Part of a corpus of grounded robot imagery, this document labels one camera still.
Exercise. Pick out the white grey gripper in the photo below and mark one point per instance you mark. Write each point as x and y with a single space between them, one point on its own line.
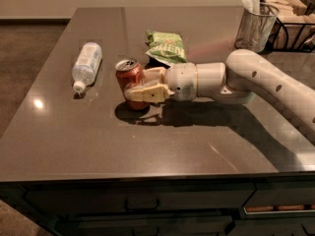
181 80

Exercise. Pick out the red coke can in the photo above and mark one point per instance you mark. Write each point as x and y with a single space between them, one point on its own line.
129 73

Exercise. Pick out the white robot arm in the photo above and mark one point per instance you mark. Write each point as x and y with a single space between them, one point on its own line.
243 75

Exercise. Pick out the green chip bag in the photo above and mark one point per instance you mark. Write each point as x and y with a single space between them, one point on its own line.
166 47

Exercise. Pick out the clear plastic water bottle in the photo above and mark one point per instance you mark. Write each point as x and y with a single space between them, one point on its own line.
86 67

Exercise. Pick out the metal mesh cup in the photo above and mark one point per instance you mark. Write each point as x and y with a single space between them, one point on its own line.
255 28

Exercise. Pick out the white napkin in cup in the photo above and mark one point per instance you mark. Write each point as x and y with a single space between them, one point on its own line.
252 6

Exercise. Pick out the dark cabinet drawer left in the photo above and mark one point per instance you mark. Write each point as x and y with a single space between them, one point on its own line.
138 199

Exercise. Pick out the dark cabinet drawer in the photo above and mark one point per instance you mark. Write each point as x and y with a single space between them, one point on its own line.
138 199
281 197

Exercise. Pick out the dark cabinet drawer right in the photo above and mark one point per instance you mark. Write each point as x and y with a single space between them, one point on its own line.
281 197

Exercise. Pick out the black wire snack rack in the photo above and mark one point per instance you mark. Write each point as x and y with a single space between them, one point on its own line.
294 29

